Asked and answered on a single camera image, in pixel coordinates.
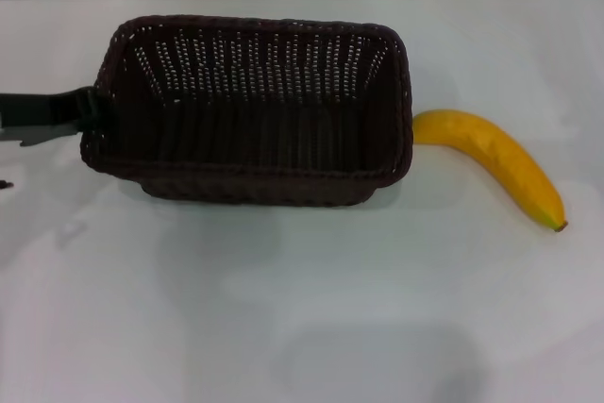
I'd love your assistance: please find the yellow banana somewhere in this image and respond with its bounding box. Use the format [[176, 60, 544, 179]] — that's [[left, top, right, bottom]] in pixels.
[[411, 109, 570, 233]]

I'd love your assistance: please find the dark brown woven basket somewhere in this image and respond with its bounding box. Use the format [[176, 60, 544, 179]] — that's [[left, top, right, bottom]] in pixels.
[[77, 14, 416, 209]]

